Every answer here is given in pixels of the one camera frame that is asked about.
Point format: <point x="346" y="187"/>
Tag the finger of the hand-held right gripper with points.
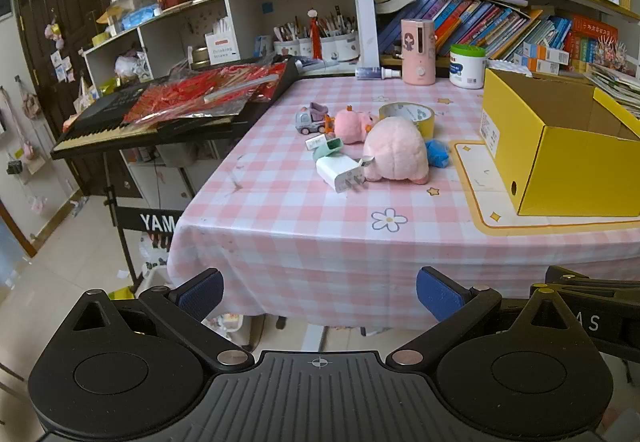
<point x="600" y="294"/>
<point x="600" y="278"/>

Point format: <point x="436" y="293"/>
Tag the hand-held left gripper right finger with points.
<point x="440" y="294"/>

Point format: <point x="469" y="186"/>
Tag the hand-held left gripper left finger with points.
<point x="202" y="294"/>

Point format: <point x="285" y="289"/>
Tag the yellow cardboard box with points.
<point x="575" y="172"/>

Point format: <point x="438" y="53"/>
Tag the large pink plush toy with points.
<point x="395" y="147"/>

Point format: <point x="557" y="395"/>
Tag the white charger plug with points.
<point x="332" y="169"/>

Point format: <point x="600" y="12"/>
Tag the yellow tape roll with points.
<point x="426" y="122"/>

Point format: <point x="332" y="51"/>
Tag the teal handheld device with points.
<point x="327" y="149"/>

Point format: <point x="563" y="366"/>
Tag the pink chick plush toy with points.
<point x="347" y="124"/>

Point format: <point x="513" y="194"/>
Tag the purple grey toy truck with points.
<point x="310" y="121"/>

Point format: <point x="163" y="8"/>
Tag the white plastic bag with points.
<point x="152" y="257"/>

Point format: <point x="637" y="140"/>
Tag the yellow plastic bag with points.
<point x="120" y="293"/>

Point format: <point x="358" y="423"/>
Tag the black keyboard stand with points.
<point x="150" y="222"/>

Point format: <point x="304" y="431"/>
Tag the stack of papers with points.
<point x="615" y="82"/>

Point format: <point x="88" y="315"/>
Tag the black electronic keyboard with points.
<point x="90" y="127"/>

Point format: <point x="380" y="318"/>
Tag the red foil packet bundle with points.
<point x="200" y="92"/>

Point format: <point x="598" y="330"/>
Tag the orange white small box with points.
<point x="535" y="64"/>
<point x="547" y="53"/>

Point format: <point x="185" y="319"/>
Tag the white jar green lid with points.
<point x="467" y="72"/>

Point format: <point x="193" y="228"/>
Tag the colourful paper craft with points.
<point x="610" y="49"/>

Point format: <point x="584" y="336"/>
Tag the white glue tube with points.
<point x="372" y="72"/>

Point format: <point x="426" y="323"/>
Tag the round metal tin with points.
<point x="201" y="58"/>

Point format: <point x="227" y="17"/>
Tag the pink humidifier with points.
<point x="417" y="57"/>

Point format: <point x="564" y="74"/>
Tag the red boxed book set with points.
<point x="592" y="39"/>

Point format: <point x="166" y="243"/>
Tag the white red label box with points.
<point x="222" y="52"/>

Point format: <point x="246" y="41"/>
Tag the white pen cup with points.
<point x="310" y="48"/>
<point x="286" y="48"/>
<point x="340" y="49"/>

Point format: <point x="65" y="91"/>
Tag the row of colourful books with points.
<point x="465" y="22"/>

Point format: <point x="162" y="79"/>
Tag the white shelf unit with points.
<point x="250" y="7"/>

